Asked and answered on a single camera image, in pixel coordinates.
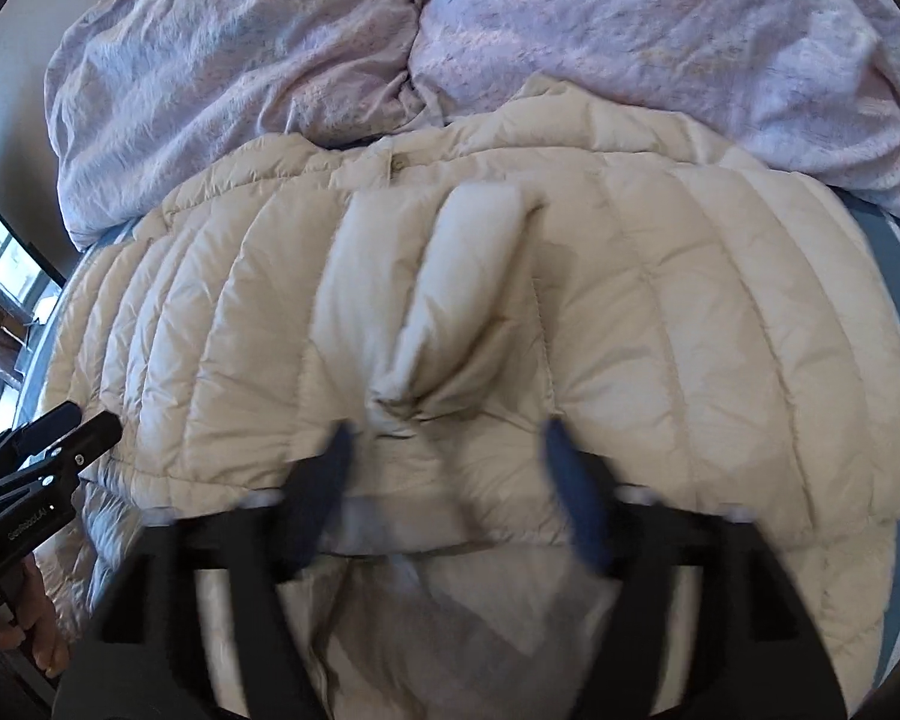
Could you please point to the person's left hand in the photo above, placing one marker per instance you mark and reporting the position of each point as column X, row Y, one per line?
column 39, row 619

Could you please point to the cream down jacket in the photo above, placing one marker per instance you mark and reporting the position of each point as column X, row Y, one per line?
column 645, row 277

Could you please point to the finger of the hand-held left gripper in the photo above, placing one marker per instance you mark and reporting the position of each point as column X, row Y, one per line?
column 82, row 444
column 34, row 431

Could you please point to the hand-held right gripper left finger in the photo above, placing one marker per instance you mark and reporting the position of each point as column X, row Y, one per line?
column 328, row 481

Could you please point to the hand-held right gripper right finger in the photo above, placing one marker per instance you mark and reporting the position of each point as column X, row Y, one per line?
column 571, row 491

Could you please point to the lilac patterned duvet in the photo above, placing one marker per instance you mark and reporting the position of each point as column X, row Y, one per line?
column 232, row 52

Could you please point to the blue white-striped bed sheet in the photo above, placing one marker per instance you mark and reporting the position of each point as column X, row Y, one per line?
column 891, row 259

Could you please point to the window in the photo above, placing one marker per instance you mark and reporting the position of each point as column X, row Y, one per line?
column 0, row 259

